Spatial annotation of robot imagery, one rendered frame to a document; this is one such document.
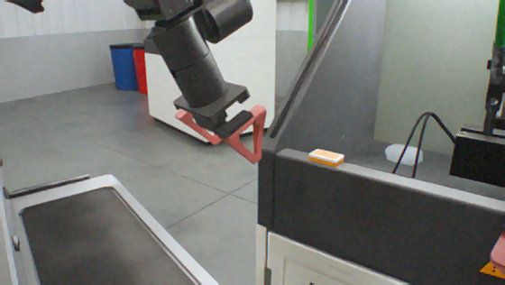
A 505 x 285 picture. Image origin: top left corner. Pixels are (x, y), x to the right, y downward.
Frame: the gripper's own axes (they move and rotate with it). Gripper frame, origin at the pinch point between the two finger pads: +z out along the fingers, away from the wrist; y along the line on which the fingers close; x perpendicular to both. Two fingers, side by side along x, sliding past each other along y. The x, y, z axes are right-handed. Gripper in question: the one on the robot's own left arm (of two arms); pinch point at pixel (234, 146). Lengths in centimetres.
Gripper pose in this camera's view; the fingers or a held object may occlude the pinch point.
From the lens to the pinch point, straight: 52.7
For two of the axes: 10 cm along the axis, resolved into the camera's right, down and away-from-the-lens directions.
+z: 3.6, 7.5, 5.5
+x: -7.1, 6.1, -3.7
